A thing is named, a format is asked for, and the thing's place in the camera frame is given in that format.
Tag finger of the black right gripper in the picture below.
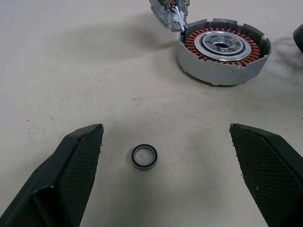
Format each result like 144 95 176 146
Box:
293 22 303 54

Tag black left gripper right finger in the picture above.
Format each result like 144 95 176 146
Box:
229 122 303 227

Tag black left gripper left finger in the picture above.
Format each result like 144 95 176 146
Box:
0 123 104 227

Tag small black-sealed steel bearing ring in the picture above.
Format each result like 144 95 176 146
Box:
131 144 159 170

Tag silver motor housing copper windings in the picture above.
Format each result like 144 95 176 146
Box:
177 17 272 86

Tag small round metallic disc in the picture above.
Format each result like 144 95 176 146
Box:
149 0 190 33

